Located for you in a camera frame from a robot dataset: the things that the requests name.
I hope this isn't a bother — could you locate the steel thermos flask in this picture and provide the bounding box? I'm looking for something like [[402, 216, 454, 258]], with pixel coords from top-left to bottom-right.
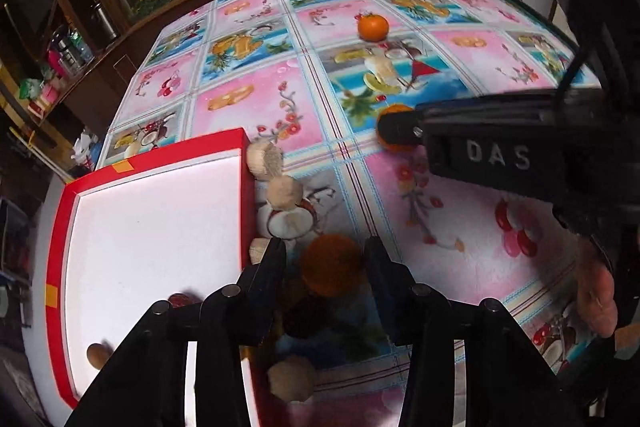
[[50, 32, 83, 75]]

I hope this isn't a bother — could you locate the pink printed tablecloth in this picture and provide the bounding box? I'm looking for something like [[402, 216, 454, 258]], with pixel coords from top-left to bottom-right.
[[97, 0, 601, 427]]

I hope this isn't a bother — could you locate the large brown longan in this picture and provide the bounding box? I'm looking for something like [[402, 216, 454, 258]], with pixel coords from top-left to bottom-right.
[[282, 297, 333, 340]]

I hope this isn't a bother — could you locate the person's right hand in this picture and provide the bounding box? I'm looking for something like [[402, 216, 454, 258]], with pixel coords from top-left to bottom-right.
[[575, 239, 640, 353]]

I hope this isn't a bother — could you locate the black thermos flask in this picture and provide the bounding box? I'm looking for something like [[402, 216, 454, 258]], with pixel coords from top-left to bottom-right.
[[90, 2, 118, 42]]

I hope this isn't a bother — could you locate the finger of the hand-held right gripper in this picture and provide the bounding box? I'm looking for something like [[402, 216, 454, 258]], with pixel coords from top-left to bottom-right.
[[376, 93, 558, 148]]

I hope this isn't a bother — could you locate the beige fibrous chunk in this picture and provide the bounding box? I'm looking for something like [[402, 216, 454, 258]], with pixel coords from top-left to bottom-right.
[[266, 175, 304, 210], [267, 355, 317, 403], [249, 237, 273, 265], [246, 139, 285, 181]]

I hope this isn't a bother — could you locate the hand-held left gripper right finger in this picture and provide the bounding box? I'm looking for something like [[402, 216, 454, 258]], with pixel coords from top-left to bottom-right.
[[364, 237, 583, 427]]

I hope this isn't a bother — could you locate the red shallow cardboard box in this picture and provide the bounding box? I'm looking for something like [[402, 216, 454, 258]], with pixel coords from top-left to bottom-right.
[[45, 129, 263, 427]]

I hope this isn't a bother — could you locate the white plastic bag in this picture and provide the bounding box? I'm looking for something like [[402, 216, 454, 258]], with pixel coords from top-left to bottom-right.
[[72, 132, 100, 170]]

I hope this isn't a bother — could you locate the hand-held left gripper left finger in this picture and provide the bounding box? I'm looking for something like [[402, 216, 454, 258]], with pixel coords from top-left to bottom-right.
[[65, 237, 288, 427]]

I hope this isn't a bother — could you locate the green packet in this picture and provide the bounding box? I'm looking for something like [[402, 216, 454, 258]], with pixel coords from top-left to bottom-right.
[[19, 78, 43, 102]]

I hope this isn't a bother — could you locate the dark wooden cabinet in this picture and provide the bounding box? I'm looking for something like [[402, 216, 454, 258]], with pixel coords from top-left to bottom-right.
[[0, 0, 531, 168]]

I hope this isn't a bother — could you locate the orange mandarin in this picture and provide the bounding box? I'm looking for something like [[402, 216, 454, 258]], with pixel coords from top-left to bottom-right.
[[300, 234, 368, 298], [376, 103, 423, 154], [357, 13, 390, 42]]

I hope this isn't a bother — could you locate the small brown longan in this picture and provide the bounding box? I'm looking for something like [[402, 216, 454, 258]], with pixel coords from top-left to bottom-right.
[[86, 343, 113, 370]]

